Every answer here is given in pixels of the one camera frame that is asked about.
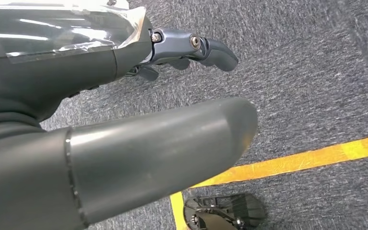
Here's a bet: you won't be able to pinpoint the black robot foot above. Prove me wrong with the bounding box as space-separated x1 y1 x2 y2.
184 194 266 230

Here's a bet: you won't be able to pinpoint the yellow floor tape square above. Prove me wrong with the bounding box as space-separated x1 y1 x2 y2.
170 128 368 230

